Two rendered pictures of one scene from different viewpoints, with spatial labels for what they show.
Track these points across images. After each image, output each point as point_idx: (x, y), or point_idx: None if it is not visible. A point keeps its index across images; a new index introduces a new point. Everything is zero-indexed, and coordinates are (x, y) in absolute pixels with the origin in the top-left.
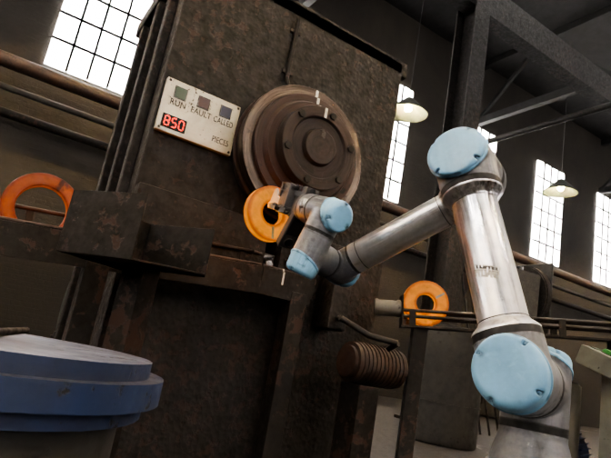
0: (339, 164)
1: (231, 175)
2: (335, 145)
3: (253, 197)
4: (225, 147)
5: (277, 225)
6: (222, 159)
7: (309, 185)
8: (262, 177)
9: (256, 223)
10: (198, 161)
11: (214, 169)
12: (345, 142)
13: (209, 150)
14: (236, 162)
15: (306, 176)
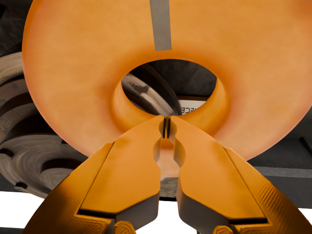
0: (23, 166)
1: (165, 75)
2: (48, 187)
3: (270, 145)
4: (180, 106)
5: (132, 61)
6: (180, 91)
7: (55, 135)
8: (145, 108)
9: (285, 47)
10: (212, 81)
11: (190, 77)
12: (36, 189)
13: (198, 96)
14: (176, 104)
15: (71, 149)
